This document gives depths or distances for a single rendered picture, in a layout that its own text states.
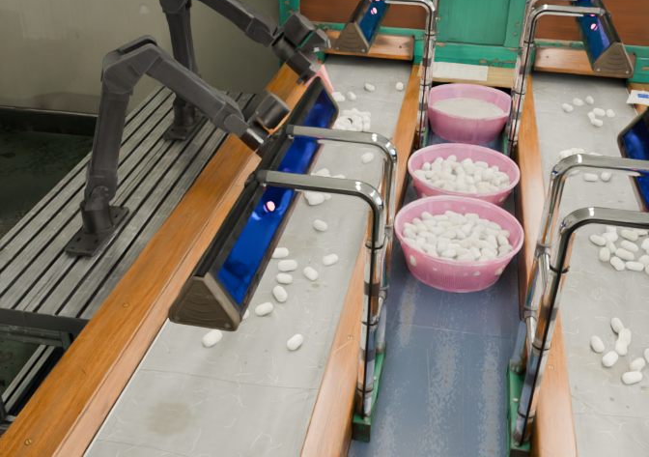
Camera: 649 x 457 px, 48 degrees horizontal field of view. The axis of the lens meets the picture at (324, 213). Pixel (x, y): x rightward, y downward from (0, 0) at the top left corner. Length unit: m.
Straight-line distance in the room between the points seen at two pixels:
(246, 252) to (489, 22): 1.70
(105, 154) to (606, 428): 1.09
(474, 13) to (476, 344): 1.31
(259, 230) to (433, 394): 0.50
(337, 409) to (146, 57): 0.80
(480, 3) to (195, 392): 1.63
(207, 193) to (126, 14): 2.00
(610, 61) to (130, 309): 1.08
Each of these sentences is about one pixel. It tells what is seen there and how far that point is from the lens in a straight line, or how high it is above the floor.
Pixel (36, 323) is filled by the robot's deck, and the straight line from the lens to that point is 1.53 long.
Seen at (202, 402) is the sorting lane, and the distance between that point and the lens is 1.16.
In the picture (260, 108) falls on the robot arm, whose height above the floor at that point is 0.94.
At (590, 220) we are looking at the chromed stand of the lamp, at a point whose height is 1.11.
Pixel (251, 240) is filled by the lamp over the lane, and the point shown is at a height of 1.08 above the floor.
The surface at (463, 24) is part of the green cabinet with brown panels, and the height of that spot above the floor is 0.90.
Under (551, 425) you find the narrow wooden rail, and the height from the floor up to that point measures 0.76.
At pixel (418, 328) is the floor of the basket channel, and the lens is 1.40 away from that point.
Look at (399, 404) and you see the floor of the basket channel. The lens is 1.25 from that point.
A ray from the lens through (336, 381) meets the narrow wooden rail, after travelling 1.15.
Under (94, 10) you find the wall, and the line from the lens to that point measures 3.61.
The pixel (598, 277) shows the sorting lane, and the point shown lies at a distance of 1.51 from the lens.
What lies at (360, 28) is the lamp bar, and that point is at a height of 1.09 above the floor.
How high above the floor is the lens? 1.56
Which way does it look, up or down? 31 degrees down
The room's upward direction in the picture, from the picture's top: 1 degrees clockwise
